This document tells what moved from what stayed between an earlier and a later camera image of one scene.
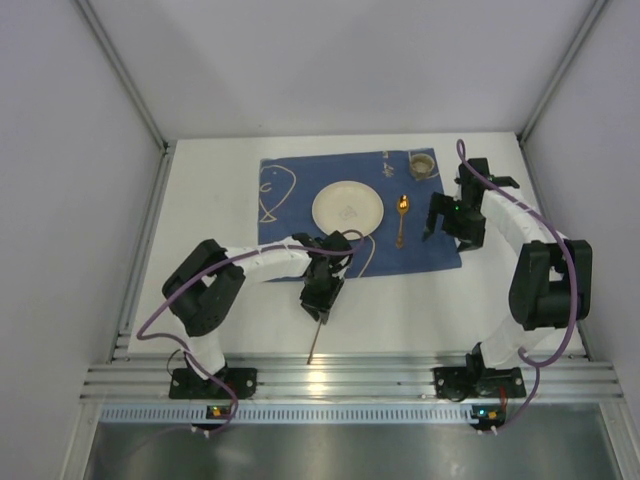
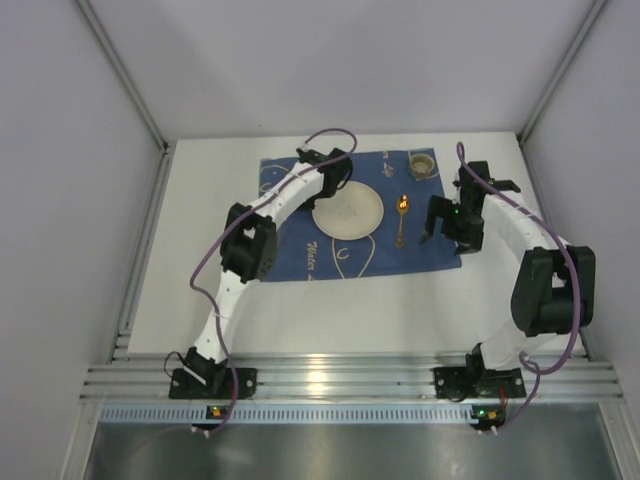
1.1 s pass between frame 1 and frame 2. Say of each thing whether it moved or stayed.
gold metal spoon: stayed
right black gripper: stayed
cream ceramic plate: stayed
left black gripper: moved
